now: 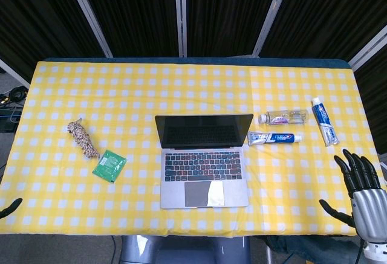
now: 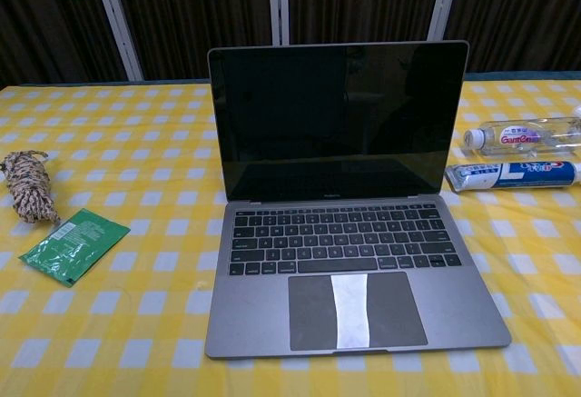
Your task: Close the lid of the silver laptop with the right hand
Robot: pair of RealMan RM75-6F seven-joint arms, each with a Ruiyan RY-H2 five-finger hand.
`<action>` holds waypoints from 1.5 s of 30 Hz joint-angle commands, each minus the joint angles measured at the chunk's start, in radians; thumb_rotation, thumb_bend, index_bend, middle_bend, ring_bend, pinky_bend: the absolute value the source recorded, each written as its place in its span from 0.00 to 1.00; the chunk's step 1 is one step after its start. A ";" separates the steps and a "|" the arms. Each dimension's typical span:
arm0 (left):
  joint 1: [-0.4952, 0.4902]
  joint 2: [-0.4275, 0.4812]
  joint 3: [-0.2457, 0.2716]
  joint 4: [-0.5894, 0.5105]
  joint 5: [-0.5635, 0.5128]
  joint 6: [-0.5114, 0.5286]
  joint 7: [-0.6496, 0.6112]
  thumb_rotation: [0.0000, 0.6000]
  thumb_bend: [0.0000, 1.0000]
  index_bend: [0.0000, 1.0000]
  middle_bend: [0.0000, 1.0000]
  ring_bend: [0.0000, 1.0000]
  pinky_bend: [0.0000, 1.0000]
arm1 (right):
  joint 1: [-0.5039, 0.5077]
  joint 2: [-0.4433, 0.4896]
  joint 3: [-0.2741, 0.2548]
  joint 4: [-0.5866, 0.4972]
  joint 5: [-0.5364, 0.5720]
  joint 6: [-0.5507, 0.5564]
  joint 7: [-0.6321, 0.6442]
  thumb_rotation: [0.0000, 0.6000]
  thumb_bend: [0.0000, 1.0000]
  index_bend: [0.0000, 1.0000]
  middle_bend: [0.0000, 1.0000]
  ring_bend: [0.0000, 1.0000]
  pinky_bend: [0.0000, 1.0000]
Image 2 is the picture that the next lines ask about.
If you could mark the grey laptop computer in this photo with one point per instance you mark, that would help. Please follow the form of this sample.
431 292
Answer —
358 238

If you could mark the yellow white checkered tablecloth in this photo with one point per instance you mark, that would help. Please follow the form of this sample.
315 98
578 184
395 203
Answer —
136 142

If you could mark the blue white toothpaste tube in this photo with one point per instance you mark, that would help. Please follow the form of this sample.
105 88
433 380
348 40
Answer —
508 176

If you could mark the green foil packet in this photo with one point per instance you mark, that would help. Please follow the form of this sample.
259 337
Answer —
75 247

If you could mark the clear plastic water bottle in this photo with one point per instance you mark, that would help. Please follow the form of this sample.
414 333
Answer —
522 135

